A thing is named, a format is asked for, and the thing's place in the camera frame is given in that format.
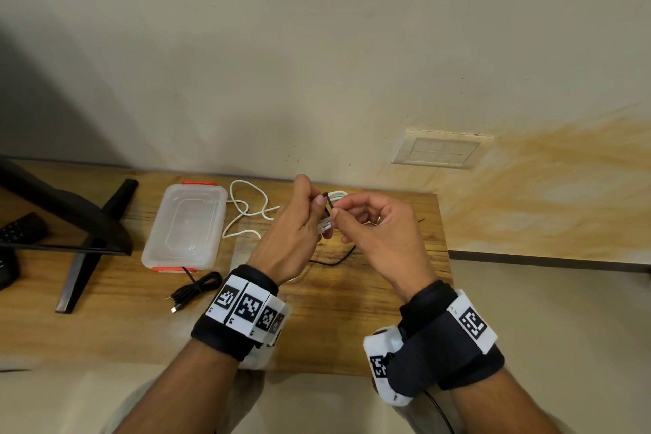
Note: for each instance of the black television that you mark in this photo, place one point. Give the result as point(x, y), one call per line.
point(66, 215)

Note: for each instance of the beige wall plate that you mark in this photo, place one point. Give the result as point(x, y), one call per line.
point(442, 150)

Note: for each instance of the person's left forearm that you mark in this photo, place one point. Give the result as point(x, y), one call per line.
point(178, 388)

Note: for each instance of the black remote control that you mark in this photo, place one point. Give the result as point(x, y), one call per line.
point(7, 271)

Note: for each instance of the person's left hand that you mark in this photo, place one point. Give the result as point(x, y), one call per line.
point(290, 240)

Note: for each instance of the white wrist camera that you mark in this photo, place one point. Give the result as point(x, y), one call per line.
point(379, 372)
point(259, 355)

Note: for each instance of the person's right forearm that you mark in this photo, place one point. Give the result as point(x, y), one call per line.
point(498, 408)

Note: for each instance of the transparent plastic box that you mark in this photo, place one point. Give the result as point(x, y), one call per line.
point(185, 227)

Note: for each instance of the person's right hand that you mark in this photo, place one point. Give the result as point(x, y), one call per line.
point(391, 245)

